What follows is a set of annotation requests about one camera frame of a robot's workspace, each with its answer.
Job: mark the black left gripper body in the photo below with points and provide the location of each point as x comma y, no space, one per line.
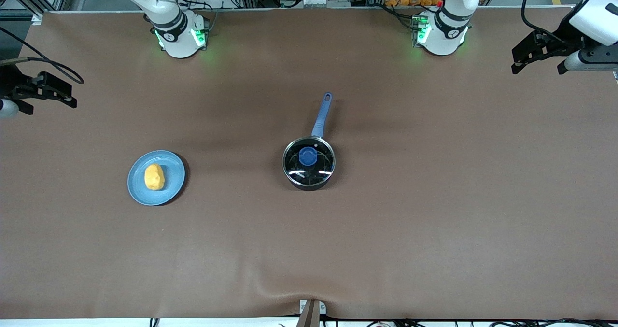
563,39

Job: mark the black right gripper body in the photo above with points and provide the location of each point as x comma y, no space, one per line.
10,82

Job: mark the yellow potato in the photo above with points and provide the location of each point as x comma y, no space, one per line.
154,177

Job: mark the glass lid with blue knob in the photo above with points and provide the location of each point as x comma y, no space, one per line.
307,156

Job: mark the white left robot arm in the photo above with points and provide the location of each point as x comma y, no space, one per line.
442,32

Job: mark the blue plate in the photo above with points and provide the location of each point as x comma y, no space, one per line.
171,191

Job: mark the white slotted device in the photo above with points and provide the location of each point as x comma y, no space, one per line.
304,1

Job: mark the brown table mat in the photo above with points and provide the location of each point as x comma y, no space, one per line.
309,249

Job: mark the white table corner bracket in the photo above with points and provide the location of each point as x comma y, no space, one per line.
37,19

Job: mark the metal clamp bracket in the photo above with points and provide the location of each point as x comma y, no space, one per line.
311,310

